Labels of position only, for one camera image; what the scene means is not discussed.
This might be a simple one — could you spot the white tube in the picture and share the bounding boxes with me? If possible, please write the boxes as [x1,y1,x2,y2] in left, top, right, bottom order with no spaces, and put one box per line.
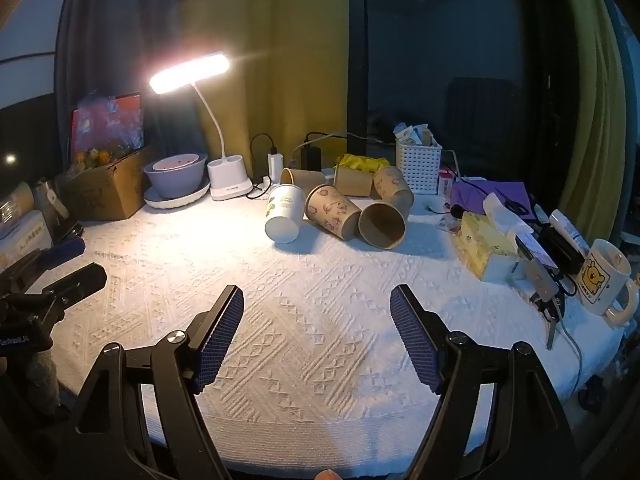
[549,210,591,256]

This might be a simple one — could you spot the person's left forearm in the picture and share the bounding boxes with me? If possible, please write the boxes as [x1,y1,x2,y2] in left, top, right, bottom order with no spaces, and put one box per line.
[25,350,63,416]

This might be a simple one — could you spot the packets in basket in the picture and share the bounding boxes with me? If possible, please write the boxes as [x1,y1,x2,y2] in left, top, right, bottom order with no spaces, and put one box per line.
[392,122,436,147]

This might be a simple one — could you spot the white desk lamp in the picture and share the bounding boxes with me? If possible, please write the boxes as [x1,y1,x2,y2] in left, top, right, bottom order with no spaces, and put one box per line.
[149,51,255,202]

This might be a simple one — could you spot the white textured tablecloth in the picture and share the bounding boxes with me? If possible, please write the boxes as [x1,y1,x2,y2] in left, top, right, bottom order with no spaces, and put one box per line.
[30,165,631,466]

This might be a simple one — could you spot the yellow curtain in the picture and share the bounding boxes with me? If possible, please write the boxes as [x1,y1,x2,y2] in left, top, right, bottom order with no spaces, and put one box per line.
[555,0,632,241]
[180,0,351,171]

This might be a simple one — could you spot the bunch of keys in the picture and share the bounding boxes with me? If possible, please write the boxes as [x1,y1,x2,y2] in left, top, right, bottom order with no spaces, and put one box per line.
[522,259,567,351]

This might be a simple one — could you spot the purple bowl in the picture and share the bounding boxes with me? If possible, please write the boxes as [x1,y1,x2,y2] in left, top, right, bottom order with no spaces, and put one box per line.
[144,152,208,200]

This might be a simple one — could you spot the brown printed paper cup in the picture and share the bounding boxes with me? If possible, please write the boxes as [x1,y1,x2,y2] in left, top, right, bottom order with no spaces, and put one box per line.
[305,184,363,240]
[372,166,416,211]

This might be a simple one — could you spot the white plate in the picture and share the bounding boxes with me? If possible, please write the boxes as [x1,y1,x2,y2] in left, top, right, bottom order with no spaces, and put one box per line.
[144,176,211,210]

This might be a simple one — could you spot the grey curtain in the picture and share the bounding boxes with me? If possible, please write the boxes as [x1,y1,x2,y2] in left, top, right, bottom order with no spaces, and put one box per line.
[55,0,203,161]

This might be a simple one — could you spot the white tissue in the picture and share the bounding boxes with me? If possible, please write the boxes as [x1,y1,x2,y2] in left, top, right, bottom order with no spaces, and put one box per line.
[482,194,536,241]

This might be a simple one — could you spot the white printed box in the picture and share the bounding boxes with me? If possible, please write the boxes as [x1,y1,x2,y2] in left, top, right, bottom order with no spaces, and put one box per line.
[0,210,53,272]

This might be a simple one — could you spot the black case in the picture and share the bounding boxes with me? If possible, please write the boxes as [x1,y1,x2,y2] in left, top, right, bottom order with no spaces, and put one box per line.
[537,225,586,276]

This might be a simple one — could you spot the white plastic basket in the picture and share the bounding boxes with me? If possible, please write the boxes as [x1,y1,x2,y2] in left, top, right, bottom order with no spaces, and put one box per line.
[396,137,443,195]

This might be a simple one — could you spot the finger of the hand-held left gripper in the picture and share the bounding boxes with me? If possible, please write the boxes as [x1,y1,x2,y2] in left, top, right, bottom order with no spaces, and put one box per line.
[42,262,108,311]
[0,237,87,288]

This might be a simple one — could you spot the purple cloth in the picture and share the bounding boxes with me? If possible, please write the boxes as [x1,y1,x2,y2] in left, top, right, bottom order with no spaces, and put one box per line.
[450,177,533,218]

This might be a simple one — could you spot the oranges in cardboard box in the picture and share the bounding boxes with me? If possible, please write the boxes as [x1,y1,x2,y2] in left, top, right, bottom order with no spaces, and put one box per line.
[72,147,131,170]

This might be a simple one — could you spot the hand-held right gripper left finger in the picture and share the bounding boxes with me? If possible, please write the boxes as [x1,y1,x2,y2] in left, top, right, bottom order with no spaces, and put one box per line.
[72,285,246,480]

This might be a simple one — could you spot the white mug yellow bear print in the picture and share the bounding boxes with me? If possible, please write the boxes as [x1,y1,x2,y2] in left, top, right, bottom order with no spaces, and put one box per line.
[572,239,640,328]

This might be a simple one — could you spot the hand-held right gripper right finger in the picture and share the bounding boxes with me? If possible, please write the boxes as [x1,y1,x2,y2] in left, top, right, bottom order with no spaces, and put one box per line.
[389,284,583,480]

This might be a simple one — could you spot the cardboard box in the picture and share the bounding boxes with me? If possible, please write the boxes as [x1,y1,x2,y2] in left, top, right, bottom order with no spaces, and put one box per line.
[56,145,156,221]

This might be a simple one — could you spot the pink inner bowl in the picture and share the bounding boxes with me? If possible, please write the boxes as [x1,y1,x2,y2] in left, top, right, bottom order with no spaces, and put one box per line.
[152,155,199,171]

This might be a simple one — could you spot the yellow tissue box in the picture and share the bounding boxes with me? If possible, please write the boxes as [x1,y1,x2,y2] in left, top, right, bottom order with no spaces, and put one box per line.
[454,211,521,282]

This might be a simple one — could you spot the white paper cup green print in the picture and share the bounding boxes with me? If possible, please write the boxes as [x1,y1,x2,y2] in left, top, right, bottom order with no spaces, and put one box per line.
[264,183,306,245]

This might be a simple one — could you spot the plain brown paper cup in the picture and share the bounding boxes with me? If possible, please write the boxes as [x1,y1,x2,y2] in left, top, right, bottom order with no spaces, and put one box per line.
[279,167,327,191]
[333,164,375,197]
[358,200,407,250]

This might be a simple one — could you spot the yellow plastic bag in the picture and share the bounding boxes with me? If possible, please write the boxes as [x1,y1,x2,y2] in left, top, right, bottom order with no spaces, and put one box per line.
[336,154,391,174]

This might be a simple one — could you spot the black window frame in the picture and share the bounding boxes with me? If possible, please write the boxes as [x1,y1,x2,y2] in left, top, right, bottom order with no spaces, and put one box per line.
[347,0,372,158]

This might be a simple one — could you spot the grey cable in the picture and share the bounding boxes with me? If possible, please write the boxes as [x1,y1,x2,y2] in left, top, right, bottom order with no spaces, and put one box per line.
[559,310,587,396]

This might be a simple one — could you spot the black cable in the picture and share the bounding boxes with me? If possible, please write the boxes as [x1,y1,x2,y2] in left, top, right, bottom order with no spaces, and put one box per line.
[248,132,277,186]

